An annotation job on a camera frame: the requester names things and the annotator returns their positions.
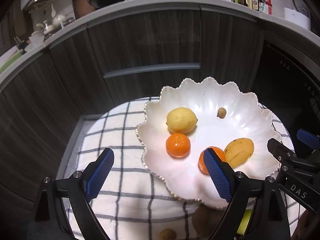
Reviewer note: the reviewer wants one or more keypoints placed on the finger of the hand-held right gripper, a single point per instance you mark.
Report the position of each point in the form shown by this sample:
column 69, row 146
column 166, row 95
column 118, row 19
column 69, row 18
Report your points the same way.
column 308, row 137
column 277, row 147

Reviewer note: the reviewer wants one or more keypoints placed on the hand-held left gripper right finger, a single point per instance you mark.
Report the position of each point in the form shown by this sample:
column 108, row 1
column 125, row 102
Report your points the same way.
column 217, row 175

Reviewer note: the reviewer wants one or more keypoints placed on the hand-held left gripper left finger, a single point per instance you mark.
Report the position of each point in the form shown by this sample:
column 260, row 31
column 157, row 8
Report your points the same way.
column 98, row 172

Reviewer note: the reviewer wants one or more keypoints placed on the orange mandarin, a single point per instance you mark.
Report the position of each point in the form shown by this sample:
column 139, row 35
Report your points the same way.
column 178, row 145
column 220, row 153

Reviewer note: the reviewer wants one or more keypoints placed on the yellow mango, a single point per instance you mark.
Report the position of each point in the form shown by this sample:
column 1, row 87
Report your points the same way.
column 238, row 151

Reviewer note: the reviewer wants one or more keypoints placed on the white scalloped ceramic bowl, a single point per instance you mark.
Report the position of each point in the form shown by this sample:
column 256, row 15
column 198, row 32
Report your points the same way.
column 205, row 135

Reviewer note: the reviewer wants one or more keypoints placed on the brown longan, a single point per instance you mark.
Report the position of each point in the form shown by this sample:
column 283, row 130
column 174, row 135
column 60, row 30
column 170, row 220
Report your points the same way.
column 221, row 112
column 167, row 234

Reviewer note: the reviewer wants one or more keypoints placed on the yellow lemon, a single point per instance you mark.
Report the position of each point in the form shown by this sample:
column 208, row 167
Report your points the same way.
column 181, row 120

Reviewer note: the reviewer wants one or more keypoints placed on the black and white checked cloth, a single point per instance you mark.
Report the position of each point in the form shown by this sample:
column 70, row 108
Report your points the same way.
column 125, row 205

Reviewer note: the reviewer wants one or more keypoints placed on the brown kiwi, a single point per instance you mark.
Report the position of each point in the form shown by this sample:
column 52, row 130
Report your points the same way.
column 205, row 220

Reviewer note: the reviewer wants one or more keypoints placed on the small green apple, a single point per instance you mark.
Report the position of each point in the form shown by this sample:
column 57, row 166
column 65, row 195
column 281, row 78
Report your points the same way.
column 243, row 222

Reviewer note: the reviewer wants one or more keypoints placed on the black built-in dishwasher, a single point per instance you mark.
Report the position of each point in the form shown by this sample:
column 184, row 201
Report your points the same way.
column 282, row 85

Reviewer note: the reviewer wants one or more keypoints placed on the white rice cooker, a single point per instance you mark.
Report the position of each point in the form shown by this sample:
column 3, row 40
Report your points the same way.
column 295, row 17

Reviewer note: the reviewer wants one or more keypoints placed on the white electric kettle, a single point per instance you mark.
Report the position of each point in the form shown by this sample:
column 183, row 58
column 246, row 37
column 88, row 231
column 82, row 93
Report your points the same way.
column 298, row 0

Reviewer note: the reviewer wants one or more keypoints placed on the green plastic basin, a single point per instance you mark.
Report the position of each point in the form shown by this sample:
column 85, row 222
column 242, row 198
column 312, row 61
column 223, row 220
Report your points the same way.
column 10, row 62

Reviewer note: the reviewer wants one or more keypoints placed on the black knife block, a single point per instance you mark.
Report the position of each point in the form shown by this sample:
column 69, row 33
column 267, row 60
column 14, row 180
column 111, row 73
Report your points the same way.
column 20, row 43

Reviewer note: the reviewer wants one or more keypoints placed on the white teapot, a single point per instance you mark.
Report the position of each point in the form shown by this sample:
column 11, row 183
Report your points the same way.
column 58, row 20

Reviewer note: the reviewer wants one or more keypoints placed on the brown cutting board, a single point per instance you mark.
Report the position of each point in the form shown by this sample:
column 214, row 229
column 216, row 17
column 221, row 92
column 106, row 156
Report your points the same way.
column 82, row 7

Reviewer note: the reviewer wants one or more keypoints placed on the white hanging spatula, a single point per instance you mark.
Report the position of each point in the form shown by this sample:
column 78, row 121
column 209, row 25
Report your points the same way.
column 53, row 10

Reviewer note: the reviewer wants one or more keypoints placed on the wooden hanging rack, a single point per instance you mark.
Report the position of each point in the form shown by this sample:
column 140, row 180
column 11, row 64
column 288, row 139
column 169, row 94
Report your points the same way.
column 41, row 1

